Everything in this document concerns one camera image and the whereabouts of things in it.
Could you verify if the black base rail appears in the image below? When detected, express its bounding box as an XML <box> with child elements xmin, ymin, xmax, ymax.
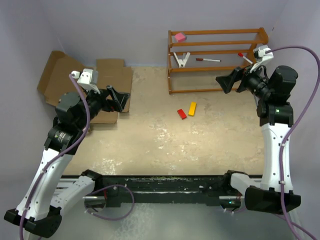
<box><xmin>85</xmin><ymin>174</ymin><xmax>245</xmax><ymax>209</ymax></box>

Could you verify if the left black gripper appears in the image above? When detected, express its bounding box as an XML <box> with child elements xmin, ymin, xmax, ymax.
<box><xmin>76</xmin><ymin>84</ymin><xmax>129</xmax><ymax>130</ymax></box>

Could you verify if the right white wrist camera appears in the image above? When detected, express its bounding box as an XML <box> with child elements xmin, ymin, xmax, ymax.
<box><xmin>249</xmin><ymin>45</ymin><xmax>274</xmax><ymax>73</ymax></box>

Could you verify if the yellow toy block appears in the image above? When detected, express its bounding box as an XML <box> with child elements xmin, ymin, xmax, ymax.
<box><xmin>188</xmin><ymin>102</ymin><xmax>197</xmax><ymax>117</ymax></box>

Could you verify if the brown-capped white marker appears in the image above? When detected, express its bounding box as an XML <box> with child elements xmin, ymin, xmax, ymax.
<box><xmin>196</xmin><ymin>58</ymin><xmax>221</xmax><ymax>63</ymax></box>

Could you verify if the red-capped white marker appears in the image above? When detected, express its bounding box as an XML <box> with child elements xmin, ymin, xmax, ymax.
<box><xmin>238</xmin><ymin>52</ymin><xmax>253</xmax><ymax>65</ymax></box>

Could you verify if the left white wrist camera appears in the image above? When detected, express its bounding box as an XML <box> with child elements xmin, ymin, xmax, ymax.
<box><xmin>71</xmin><ymin>68</ymin><xmax>101</xmax><ymax>94</ymax></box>

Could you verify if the red toy brick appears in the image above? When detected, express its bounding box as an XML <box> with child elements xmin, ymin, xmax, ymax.
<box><xmin>177</xmin><ymin>109</ymin><xmax>187</xmax><ymax>120</ymax></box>

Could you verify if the white clamp tool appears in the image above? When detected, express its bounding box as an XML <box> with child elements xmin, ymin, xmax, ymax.
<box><xmin>173</xmin><ymin>52</ymin><xmax>191</xmax><ymax>68</ymax></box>

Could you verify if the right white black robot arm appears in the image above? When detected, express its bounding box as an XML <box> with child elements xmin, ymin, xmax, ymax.
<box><xmin>216</xmin><ymin>65</ymin><xmax>301</xmax><ymax>215</ymax></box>

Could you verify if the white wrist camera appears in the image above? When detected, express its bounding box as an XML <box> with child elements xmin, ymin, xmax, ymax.
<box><xmin>249</xmin><ymin>45</ymin><xmax>274</xmax><ymax>73</ymax></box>
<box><xmin>71</xmin><ymin>68</ymin><xmax>101</xmax><ymax>94</ymax></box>

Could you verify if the pink eraser block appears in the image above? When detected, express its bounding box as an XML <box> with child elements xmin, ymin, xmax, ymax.
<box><xmin>174</xmin><ymin>32</ymin><xmax>187</xmax><ymax>43</ymax></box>

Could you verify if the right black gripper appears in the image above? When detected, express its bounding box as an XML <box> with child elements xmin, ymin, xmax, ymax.
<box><xmin>216</xmin><ymin>60</ymin><xmax>273</xmax><ymax>100</ymax></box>

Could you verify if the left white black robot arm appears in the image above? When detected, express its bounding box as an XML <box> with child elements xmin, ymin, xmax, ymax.
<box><xmin>4</xmin><ymin>85</ymin><xmax>130</xmax><ymax>240</ymax></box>

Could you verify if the brown cardboard box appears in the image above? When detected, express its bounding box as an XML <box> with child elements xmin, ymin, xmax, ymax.
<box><xmin>36</xmin><ymin>50</ymin><xmax>134</xmax><ymax>125</ymax></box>

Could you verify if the wooden three-tier rack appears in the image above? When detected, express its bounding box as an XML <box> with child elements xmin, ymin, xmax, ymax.
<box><xmin>167</xmin><ymin>27</ymin><xmax>269</xmax><ymax>95</ymax></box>

